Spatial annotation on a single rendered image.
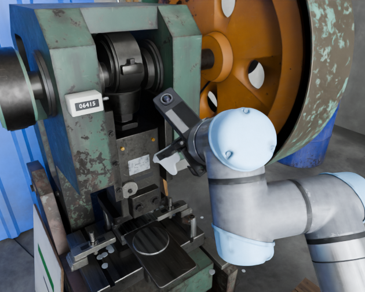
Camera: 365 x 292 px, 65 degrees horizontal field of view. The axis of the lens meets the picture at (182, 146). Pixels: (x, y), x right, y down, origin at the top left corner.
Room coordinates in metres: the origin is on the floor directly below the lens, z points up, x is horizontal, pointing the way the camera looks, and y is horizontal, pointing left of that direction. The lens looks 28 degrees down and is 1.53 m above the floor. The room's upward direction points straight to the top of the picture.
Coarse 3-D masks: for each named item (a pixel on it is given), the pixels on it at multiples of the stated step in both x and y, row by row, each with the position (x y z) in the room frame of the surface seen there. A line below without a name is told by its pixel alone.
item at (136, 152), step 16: (128, 128) 0.77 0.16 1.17; (144, 128) 0.78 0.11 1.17; (128, 144) 0.72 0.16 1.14; (144, 144) 0.75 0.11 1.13; (128, 160) 0.72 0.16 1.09; (144, 160) 0.75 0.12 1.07; (128, 176) 0.72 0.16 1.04; (144, 176) 0.75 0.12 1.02; (128, 192) 0.70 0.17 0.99; (144, 192) 0.72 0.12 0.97; (160, 192) 0.78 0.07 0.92; (128, 208) 0.71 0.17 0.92; (144, 208) 0.71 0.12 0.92
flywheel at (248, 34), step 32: (160, 0) 1.24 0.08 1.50; (192, 0) 1.13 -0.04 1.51; (256, 0) 0.89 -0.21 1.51; (288, 0) 0.76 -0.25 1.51; (224, 32) 0.99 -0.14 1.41; (256, 32) 0.88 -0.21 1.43; (288, 32) 0.75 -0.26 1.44; (224, 64) 0.94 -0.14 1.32; (256, 64) 1.04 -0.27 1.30; (288, 64) 0.74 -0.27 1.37; (224, 96) 0.97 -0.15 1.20; (256, 96) 0.86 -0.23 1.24; (288, 96) 0.73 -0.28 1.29; (288, 128) 0.75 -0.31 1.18
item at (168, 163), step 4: (164, 148) 0.53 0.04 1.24; (176, 152) 0.50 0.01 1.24; (156, 156) 0.51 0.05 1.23; (172, 156) 0.50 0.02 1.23; (176, 156) 0.50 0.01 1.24; (156, 160) 0.52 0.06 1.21; (160, 160) 0.52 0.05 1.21; (164, 160) 0.52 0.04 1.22; (168, 160) 0.51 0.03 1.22; (172, 160) 0.50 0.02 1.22; (176, 160) 0.50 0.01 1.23; (160, 164) 0.52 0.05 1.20; (164, 164) 0.52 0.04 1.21; (168, 164) 0.51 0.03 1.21; (172, 164) 0.50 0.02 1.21; (168, 168) 0.51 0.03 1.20; (172, 168) 0.51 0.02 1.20; (176, 168) 0.50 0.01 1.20; (172, 172) 0.51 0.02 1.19; (176, 172) 0.50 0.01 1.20
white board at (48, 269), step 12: (36, 216) 1.06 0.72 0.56; (36, 228) 1.06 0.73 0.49; (36, 240) 1.05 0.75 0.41; (48, 240) 0.89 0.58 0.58; (36, 252) 1.05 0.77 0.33; (48, 252) 0.88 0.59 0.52; (36, 264) 1.04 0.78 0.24; (48, 264) 0.87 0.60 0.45; (60, 264) 0.76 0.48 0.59; (36, 276) 1.04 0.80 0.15; (48, 276) 0.86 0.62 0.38; (60, 276) 0.74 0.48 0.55; (36, 288) 1.03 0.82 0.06; (48, 288) 0.86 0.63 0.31; (60, 288) 0.73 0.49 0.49
